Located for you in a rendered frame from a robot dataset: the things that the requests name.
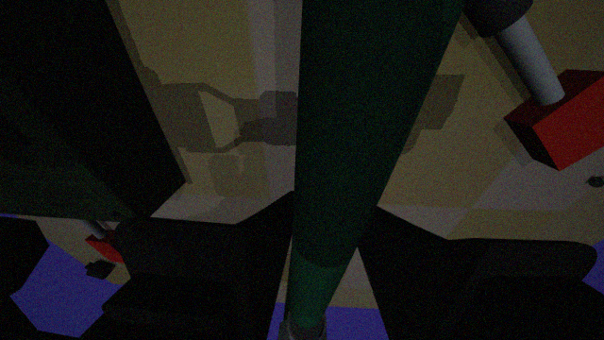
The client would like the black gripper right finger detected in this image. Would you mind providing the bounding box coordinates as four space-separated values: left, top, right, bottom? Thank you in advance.
358 207 597 340

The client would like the grey bolt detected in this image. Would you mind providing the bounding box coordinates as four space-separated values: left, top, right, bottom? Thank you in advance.
588 177 604 187

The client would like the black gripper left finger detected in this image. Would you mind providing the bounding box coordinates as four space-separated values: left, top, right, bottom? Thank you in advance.
114 191 294 340

